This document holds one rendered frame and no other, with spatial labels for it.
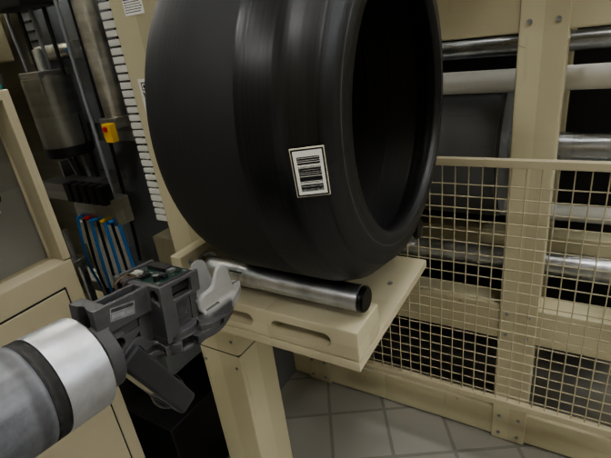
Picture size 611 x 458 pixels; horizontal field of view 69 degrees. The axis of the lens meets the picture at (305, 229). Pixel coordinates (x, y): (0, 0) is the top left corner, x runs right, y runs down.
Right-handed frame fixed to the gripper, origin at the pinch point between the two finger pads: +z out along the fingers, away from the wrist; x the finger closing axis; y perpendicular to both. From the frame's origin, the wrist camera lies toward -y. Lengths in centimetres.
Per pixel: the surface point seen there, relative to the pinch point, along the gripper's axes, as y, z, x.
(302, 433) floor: -93, 68, 37
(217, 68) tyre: 27.2, 2.6, 0.5
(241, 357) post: -36, 30, 27
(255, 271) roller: -6.7, 19.1, 11.3
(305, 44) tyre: 29.1, 5.5, -9.7
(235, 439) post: -67, 33, 35
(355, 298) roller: -7.6, 18.3, -8.8
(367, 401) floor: -91, 91, 21
